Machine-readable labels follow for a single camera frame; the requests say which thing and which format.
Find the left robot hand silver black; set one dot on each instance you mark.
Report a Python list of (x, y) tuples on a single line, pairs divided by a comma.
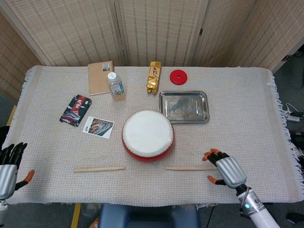
[(6, 175)]

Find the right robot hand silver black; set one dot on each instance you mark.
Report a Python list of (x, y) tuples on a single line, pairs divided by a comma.
[(230, 171)]

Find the wooden drumstick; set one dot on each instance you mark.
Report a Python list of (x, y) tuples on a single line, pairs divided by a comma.
[(95, 169), (190, 168)]

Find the silver metal tray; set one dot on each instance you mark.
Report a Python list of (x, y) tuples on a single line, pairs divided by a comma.
[(184, 107)]

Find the red drum white skin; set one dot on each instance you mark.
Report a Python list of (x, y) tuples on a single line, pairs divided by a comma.
[(147, 135)]

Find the beige woven tablecloth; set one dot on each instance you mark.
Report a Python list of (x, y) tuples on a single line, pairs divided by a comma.
[(213, 142)]

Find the white power strip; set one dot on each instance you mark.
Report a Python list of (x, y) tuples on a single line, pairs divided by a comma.
[(293, 116)]

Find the blue padded seat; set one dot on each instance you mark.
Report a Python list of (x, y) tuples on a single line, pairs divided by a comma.
[(147, 217)]

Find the dark patterned packet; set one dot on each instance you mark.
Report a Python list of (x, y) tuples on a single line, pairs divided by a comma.
[(76, 110)]

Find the red plastic disc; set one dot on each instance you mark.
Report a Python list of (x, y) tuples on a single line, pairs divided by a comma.
[(181, 79)]

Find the white picture postcard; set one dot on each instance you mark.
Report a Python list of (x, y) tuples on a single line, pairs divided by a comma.
[(98, 127)]

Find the gold snack package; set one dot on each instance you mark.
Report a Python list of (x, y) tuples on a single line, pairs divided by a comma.
[(154, 78)]

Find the brown kraft notebook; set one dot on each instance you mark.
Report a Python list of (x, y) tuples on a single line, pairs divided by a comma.
[(97, 80)]

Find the clear water bottle white cap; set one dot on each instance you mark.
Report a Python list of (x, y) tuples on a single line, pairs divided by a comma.
[(116, 90)]

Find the woven folding screen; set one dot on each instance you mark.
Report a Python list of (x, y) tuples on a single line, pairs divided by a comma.
[(161, 28)]

